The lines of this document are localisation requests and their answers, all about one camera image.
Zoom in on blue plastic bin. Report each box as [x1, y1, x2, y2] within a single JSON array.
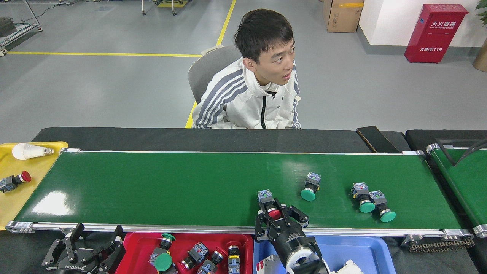
[[253, 234, 396, 274]]

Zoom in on black metal bracket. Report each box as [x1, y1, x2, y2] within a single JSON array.
[[436, 138, 457, 167]]

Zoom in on large red plastic bin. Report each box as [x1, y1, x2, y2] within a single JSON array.
[[114, 232, 254, 274]]

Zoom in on grey metal rack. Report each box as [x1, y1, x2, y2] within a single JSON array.
[[0, 0, 43, 56]]

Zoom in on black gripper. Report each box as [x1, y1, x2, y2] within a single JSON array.
[[254, 204, 318, 261], [42, 223, 126, 274]]

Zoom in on long green conveyor belt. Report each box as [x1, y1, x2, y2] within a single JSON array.
[[5, 148, 475, 238]]

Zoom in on white wheeled stand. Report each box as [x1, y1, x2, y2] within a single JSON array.
[[142, 0, 193, 16]]

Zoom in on black cable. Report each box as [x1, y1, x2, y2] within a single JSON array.
[[455, 139, 487, 166]]

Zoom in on person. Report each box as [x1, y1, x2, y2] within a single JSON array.
[[191, 8, 302, 130]]

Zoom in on potted plant in golden pot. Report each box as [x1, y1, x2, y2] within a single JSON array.
[[473, 0, 487, 73]]

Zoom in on yellow plastic tray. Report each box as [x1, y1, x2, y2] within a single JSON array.
[[0, 142, 69, 231]]

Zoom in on red fire extinguisher cabinet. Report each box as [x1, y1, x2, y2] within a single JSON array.
[[404, 4, 469, 64]]

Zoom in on short green conveyor belt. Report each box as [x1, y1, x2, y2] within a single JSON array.
[[426, 143, 487, 238]]

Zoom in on grey office chair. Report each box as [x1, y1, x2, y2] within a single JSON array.
[[188, 45, 244, 105]]

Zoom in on white circuit breaker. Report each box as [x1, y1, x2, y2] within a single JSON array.
[[331, 259, 364, 274], [255, 254, 280, 274]]

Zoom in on brown cardboard box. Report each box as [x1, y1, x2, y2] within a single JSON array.
[[323, 0, 364, 33]]

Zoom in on white light bulb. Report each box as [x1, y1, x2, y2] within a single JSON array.
[[12, 143, 54, 161]]

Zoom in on black rectangular pad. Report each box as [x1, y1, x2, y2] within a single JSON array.
[[356, 126, 402, 154]]

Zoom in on black roller chain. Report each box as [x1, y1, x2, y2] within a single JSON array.
[[409, 238, 475, 253]]

